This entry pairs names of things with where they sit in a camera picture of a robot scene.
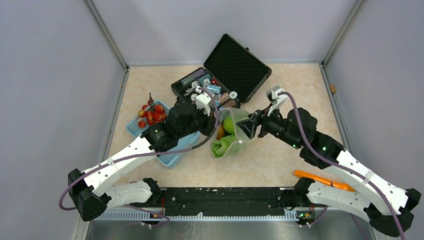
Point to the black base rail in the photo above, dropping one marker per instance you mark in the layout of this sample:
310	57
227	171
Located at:
228	201

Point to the green apple toy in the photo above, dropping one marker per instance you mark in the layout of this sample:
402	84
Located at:
228	125

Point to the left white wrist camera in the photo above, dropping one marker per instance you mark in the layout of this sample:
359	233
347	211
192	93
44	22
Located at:
203	101

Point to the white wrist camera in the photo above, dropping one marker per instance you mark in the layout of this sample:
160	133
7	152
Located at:
203	101
276	97

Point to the white single poker chip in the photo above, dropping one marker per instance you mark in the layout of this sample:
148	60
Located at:
233	95

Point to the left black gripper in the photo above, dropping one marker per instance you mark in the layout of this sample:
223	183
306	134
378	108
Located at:
209	123

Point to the orange marker pen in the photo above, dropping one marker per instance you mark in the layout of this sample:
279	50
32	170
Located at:
325	181

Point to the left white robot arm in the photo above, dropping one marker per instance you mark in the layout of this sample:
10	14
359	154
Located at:
93	190

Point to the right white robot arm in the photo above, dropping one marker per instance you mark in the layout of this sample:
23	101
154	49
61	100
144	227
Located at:
387	207

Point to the red cherry tomato bunch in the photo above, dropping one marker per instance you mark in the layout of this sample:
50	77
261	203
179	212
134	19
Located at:
151	113

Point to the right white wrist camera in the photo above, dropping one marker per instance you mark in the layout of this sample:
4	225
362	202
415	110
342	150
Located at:
276	97

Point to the clear zip top bag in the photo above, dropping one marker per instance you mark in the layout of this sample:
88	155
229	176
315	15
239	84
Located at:
237	115

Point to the green napa cabbage toy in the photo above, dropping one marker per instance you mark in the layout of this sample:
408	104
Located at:
226	146

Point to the white cable duct strip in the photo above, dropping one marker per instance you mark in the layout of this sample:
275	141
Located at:
135	215

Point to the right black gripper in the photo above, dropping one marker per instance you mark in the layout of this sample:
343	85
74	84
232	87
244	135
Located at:
249	125

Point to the orange brown fruit toy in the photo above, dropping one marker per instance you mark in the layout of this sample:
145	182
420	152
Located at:
221	133

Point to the black poker chip case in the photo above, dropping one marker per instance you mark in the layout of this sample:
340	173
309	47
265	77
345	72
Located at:
230	66

